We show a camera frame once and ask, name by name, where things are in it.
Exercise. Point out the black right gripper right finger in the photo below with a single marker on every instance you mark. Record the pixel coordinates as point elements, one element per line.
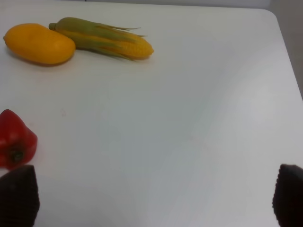
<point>287,201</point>

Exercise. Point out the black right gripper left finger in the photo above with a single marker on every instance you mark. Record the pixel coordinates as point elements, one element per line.
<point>19,198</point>

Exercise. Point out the red bell pepper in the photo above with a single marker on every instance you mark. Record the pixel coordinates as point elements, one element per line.
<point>18,143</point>

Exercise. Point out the yellow mango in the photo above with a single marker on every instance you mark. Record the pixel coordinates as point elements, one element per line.
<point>36,43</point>

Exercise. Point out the corn cob with husk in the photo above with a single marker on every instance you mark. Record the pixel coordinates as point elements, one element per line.
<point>104,39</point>

